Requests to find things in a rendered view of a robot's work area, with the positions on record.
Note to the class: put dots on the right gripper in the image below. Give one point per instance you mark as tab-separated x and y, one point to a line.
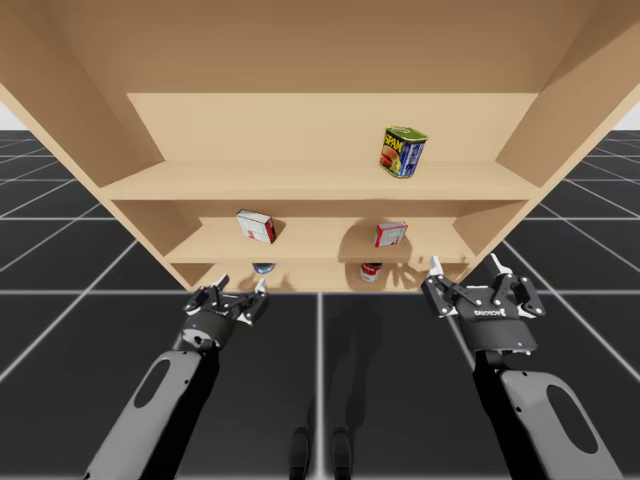
495	325

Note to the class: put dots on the pale wooden shelf unit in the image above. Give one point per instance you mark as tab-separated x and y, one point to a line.
310	65

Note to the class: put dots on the blue flat can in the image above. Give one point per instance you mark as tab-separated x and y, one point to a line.
263	268

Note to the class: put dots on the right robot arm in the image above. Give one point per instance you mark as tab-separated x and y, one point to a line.
545	415

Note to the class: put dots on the red and white can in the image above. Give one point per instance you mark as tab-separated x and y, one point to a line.
370	272

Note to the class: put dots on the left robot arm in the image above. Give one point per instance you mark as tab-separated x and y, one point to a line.
150	400

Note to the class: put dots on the red and white carton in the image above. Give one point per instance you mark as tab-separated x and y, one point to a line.
257	226
390	234

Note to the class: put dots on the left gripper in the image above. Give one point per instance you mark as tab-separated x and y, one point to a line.
212	325

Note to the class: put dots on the green and blue rectangular can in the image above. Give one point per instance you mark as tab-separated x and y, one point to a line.
401	152

